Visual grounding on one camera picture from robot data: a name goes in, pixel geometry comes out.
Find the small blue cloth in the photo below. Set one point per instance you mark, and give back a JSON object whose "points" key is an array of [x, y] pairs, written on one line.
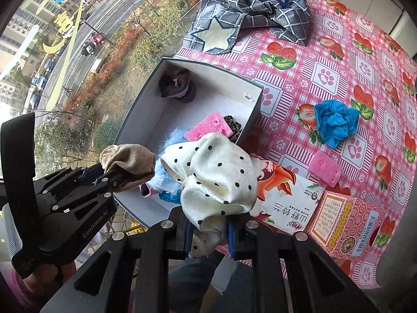
{"points": [[169, 197]]}

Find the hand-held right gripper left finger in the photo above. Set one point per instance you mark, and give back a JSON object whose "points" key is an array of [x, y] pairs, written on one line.
{"points": [[187, 234]]}

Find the grey box with white inside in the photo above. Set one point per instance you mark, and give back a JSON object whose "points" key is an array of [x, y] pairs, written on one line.
{"points": [[208, 84]]}

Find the pink and yellow carton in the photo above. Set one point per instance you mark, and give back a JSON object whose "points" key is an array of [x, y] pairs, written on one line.
{"points": [[338, 221]]}

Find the pink strawberry tablecloth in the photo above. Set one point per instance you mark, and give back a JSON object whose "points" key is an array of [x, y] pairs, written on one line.
{"points": [[325, 71]]}

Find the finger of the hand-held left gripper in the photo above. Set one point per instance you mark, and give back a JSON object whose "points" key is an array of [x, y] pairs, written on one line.
{"points": [[104, 182], [78, 174]]}

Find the light blue fluffy cloth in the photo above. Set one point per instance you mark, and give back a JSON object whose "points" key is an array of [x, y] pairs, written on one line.
{"points": [[161, 169]]}

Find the person's left hand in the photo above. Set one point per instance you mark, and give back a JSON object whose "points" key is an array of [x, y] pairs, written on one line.
{"points": [[49, 272]]}

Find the white polka dot scrunchie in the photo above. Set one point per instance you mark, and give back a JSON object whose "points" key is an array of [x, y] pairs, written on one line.
{"points": [[215, 176]]}

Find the leopard print scrunchie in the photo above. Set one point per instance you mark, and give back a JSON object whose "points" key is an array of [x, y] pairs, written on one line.
{"points": [[234, 127]]}

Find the person's jeans leg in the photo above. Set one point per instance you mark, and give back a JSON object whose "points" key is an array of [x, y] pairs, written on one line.
{"points": [[202, 277]]}

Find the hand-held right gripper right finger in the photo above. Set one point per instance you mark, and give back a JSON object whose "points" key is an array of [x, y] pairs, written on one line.
{"points": [[231, 238]]}

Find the grey checked star cloth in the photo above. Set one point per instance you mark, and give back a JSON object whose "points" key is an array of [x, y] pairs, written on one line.
{"points": [[270, 13]]}

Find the beige sock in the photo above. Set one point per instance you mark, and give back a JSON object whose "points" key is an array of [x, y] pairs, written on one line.
{"points": [[130, 159]]}

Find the blue nonwoven cloth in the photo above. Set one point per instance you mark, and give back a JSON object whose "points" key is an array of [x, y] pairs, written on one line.
{"points": [[335, 120]]}

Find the floral printed packet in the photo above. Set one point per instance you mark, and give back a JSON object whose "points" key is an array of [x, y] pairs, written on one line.
{"points": [[286, 199]]}

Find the pink sponge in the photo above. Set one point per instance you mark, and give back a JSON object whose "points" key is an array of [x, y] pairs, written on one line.
{"points": [[208, 125], [325, 169]]}

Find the dark purple knitted sock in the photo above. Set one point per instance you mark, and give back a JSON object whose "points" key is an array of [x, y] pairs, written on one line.
{"points": [[177, 84]]}

